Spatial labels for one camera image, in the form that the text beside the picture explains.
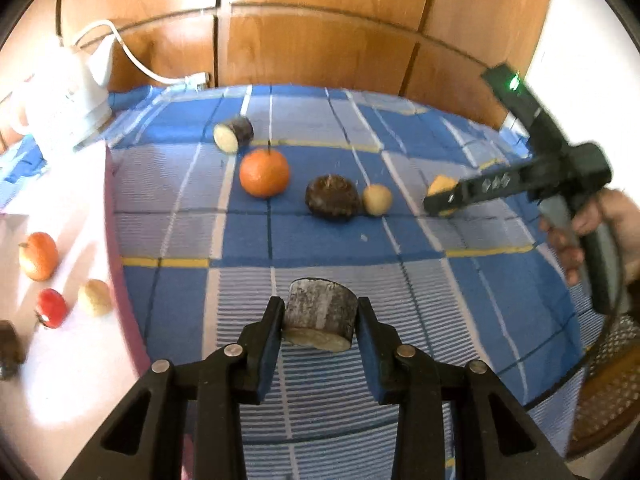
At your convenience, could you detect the blue plaid tablecloth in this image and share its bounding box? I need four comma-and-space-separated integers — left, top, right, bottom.
0, 85, 606, 480

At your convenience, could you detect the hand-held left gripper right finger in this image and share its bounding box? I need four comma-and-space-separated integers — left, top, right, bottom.
356, 296, 576, 480

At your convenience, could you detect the white electric kettle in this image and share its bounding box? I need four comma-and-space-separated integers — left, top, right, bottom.
10, 40, 113, 151

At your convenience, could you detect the wooden wardrobe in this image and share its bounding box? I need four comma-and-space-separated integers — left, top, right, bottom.
10, 0, 558, 133

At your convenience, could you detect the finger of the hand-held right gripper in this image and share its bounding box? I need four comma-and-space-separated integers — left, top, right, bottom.
423, 167, 530, 219

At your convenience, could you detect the orange mandarin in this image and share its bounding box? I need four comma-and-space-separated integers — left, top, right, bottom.
19, 232, 60, 282
239, 147, 291, 199

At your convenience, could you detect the white power cable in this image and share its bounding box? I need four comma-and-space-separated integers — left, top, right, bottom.
75, 20, 196, 86

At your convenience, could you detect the pink cardboard tray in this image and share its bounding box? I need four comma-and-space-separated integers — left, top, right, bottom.
0, 139, 153, 480

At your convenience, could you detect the red cherry tomato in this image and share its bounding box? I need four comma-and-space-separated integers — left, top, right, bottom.
34, 288, 68, 330

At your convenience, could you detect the yellow pineapple chunk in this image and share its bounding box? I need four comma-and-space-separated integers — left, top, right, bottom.
427, 175, 458, 218

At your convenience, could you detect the small yellow longan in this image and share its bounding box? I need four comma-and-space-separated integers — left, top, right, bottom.
77, 279, 112, 317
362, 184, 393, 217

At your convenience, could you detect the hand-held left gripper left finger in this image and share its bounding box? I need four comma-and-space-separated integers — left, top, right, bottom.
62, 296, 286, 480

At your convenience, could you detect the person's right hand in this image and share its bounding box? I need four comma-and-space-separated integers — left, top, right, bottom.
539, 187, 640, 288

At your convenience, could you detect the dark water chestnut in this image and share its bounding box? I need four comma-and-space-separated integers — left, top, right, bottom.
0, 320, 26, 381
305, 175, 361, 222

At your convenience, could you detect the woven rattan chair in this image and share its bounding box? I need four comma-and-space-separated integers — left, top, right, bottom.
565, 310, 640, 461

